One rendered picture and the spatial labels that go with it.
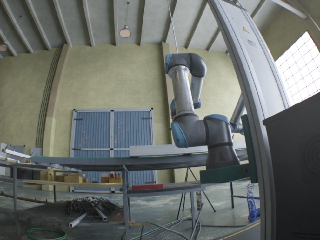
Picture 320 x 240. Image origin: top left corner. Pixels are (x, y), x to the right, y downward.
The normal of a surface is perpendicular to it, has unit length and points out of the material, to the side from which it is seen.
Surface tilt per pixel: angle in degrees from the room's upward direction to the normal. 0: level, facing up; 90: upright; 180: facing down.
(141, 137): 90
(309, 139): 90
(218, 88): 90
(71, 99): 90
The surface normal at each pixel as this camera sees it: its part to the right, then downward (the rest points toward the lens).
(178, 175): 0.15, -0.33
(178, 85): -0.42, -0.38
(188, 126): -0.04, -0.44
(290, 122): -0.95, -0.04
